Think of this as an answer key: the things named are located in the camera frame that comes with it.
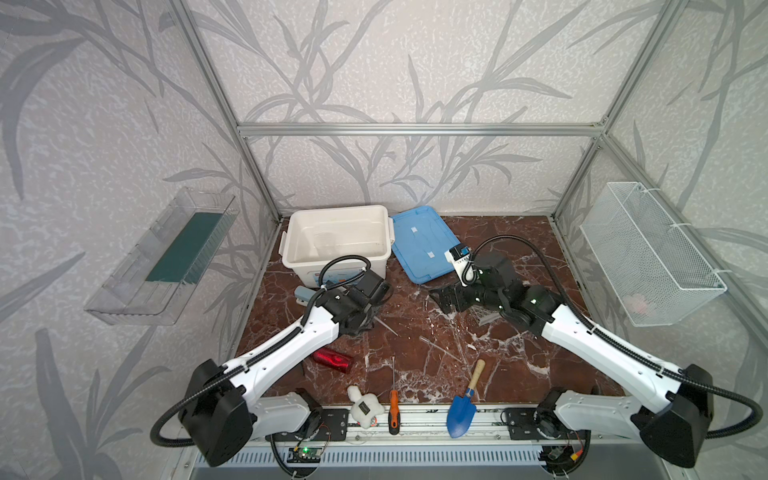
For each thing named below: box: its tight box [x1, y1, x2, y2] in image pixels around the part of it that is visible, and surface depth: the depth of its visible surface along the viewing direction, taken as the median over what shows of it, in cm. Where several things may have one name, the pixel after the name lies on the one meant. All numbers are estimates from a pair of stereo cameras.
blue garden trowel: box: [446, 359, 486, 439], surface depth 77 cm
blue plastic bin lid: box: [390, 206, 461, 284], surface depth 115 cm
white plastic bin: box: [278, 205, 396, 287], surface depth 102 cm
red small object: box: [312, 348, 353, 374], surface depth 82 cm
